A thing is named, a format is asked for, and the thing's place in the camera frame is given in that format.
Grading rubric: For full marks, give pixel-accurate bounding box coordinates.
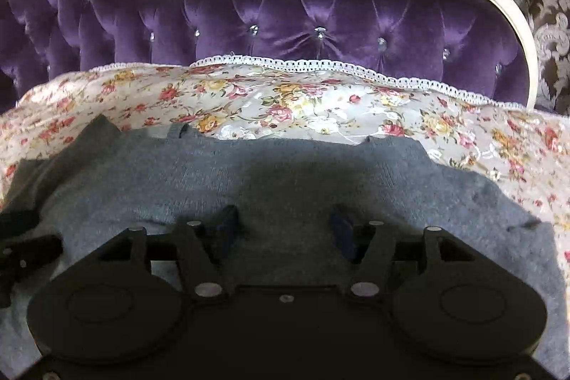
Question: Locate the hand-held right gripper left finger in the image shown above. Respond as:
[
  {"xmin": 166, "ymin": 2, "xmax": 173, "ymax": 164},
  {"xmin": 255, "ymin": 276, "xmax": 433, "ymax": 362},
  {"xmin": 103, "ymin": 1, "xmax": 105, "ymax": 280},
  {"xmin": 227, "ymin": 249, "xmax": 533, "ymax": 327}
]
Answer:
[{"xmin": 95, "ymin": 204, "xmax": 242, "ymax": 303}]

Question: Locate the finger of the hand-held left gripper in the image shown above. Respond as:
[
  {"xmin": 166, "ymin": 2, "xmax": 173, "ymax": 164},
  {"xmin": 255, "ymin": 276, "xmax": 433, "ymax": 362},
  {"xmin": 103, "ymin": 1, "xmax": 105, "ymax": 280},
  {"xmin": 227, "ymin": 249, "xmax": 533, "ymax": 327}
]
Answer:
[{"xmin": 0, "ymin": 234, "xmax": 64, "ymax": 274}]

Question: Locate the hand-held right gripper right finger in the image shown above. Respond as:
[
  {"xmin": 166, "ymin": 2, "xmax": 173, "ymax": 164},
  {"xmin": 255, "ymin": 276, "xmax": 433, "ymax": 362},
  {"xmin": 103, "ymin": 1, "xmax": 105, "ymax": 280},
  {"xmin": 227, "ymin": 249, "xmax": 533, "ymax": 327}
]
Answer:
[{"xmin": 328, "ymin": 204, "xmax": 476, "ymax": 303}]

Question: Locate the grey argyle sweater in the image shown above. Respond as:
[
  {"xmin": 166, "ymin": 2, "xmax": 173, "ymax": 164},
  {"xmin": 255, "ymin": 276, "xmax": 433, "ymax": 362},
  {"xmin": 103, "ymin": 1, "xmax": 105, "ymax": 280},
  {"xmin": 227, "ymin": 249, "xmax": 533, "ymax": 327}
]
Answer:
[{"xmin": 0, "ymin": 115, "xmax": 570, "ymax": 368}]

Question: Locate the floral blanket with lace edge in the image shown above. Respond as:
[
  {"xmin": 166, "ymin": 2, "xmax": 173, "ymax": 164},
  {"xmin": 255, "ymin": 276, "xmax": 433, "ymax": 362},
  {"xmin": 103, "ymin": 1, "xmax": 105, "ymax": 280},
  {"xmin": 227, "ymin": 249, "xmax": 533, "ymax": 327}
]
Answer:
[{"xmin": 0, "ymin": 55, "xmax": 570, "ymax": 274}]

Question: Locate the purple tufted sofa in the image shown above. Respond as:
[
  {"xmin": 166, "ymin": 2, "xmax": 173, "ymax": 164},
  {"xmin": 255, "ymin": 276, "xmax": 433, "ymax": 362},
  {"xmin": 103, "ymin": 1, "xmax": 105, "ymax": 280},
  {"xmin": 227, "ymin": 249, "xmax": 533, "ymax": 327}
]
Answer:
[{"xmin": 0, "ymin": 0, "xmax": 542, "ymax": 114}]

